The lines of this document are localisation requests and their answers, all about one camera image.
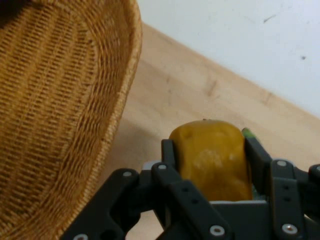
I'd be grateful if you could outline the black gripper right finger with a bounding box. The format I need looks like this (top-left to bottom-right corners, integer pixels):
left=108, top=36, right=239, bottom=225
left=241, top=136, right=320, bottom=240

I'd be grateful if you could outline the woven wicker basket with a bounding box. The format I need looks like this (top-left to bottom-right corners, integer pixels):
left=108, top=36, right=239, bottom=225
left=0, top=0, right=143, bottom=240

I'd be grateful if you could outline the dark green cucumber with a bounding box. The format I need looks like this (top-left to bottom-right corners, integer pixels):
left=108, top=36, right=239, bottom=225
left=241, top=127, right=258, bottom=140

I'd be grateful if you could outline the yellow bell pepper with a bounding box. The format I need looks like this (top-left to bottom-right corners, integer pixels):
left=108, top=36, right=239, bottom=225
left=168, top=119, right=253, bottom=202

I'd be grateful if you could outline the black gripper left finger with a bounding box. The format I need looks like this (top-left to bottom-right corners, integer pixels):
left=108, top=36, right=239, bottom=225
left=59, top=138, right=235, bottom=240

